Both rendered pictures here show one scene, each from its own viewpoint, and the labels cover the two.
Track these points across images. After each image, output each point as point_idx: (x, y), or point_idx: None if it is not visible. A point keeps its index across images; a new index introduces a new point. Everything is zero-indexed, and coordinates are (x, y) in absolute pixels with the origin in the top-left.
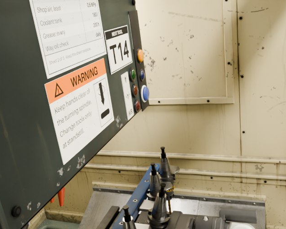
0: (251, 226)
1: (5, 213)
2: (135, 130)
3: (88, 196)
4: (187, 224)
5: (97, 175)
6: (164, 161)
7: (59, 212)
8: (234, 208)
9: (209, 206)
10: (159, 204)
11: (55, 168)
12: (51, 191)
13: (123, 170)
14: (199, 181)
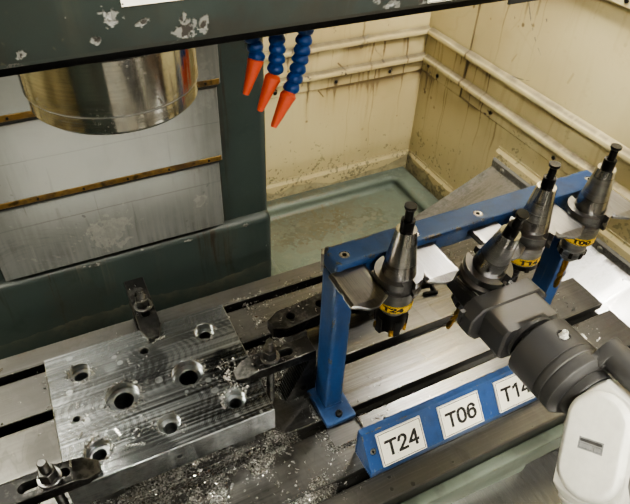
0: None
1: None
2: None
3: (479, 171)
4: (525, 317)
5: (513, 141)
6: (601, 177)
7: (426, 169)
8: None
9: None
10: (494, 245)
11: (90, 3)
12: (70, 47)
13: (562, 160)
14: None
